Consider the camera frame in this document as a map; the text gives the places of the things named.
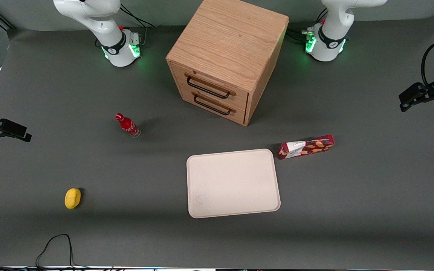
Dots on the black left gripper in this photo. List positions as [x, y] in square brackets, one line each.
[433, 90]

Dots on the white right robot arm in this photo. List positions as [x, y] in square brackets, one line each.
[89, 15]

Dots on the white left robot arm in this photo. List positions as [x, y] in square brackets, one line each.
[332, 41]

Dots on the red cookie box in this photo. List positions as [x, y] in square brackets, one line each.
[306, 147]

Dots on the cream rectangular tray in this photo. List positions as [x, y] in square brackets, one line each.
[233, 183]

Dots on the yellow lemon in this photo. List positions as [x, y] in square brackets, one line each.
[72, 198]

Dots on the red cola bottle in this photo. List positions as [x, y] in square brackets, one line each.
[128, 125]

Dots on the wooden two-drawer cabinet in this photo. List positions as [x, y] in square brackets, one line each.
[232, 45]

